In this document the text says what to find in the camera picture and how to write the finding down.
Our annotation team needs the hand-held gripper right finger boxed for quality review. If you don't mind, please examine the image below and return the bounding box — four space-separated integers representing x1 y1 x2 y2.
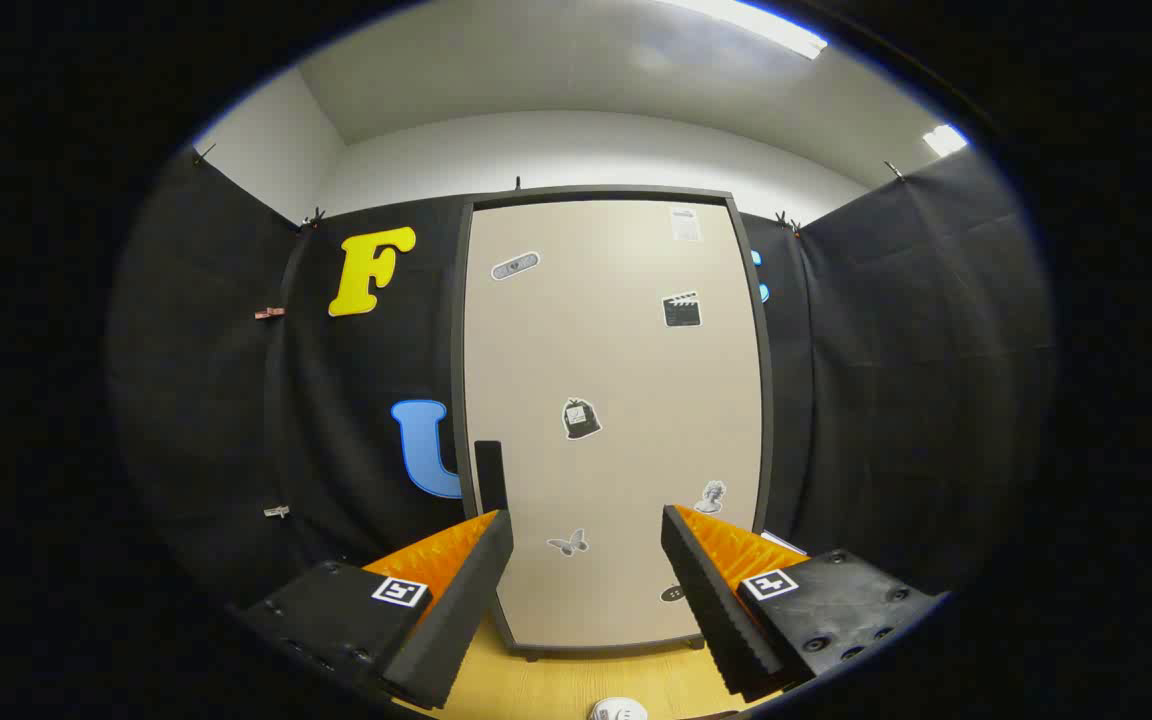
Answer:
661 504 939 700

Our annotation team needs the dark grey shoe cabinet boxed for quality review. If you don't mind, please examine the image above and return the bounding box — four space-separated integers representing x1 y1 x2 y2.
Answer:
450 185 777 663

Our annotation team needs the black backdrop cloth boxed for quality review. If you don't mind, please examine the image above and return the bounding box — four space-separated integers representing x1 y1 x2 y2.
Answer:
106 145 1055 606

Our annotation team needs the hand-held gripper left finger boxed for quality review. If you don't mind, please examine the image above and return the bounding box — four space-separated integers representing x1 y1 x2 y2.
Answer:
236 508 516 710

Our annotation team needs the long ceiling light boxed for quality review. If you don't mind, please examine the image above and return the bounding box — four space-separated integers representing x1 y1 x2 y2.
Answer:
656 0 829 60

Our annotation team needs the black door handle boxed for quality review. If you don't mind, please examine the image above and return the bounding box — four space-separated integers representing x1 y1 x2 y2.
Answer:
474 440 509 514

